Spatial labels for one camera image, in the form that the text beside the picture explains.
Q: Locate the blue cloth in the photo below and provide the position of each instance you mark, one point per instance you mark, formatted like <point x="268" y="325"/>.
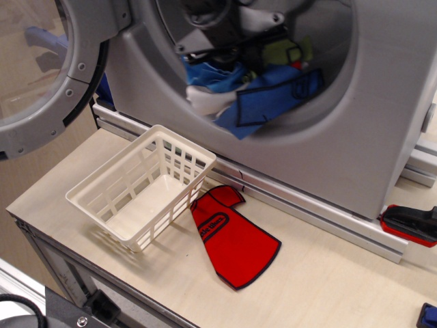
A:
<point x="212" y="77"/>

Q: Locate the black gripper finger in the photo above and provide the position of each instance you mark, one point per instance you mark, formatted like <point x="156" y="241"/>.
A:
<point x="251" y="57"/>

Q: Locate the grey round machine door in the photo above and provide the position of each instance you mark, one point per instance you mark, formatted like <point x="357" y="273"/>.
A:
<point x="36" y="107"/>

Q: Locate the aluminium table frame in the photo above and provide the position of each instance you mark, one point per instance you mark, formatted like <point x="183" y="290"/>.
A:
<point x="80" y="278"/>

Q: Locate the grey toy washing machine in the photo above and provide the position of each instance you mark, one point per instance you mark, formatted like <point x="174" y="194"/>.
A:
<point x="346" y="146"/>

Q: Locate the red felt dress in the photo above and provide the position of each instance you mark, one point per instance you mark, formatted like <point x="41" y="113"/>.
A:
<point x="239" y="250"/>

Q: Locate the black bracket with bolt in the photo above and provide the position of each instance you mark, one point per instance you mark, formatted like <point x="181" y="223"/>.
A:
<point x="98" y="311"/>

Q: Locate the white plastic laundry basket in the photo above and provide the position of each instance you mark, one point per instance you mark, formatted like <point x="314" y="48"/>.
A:
<point x="137" y="193"/>

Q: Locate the blue felt garment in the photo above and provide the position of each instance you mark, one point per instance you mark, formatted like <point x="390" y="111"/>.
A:
<point x="278" y="90"/>

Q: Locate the red and black clamp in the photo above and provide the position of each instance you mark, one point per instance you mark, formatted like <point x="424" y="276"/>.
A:
<point x="411" y="224"/>

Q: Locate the blue clamp at corner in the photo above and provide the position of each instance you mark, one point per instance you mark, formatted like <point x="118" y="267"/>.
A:
<point x="427" y="317"/>

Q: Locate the white cloth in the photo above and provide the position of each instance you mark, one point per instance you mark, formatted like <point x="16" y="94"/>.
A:
<point x="206" y="102"/>

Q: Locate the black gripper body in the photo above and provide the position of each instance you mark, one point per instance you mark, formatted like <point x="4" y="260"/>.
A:
<point x="223" y="28"/>

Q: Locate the blue clamp behind door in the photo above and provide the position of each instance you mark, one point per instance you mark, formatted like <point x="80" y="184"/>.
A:
<point x="56" y="51"/>

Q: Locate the green felt shirt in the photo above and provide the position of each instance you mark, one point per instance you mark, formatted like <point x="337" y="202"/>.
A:
<point x="283" y="52"/>

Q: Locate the small red felt garment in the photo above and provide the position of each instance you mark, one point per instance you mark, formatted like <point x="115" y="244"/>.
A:
<point x="297" y="65"/>

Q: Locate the aluminium extrusion rail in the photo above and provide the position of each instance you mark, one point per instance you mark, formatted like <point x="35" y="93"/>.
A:
<point x="363" y="232"/>

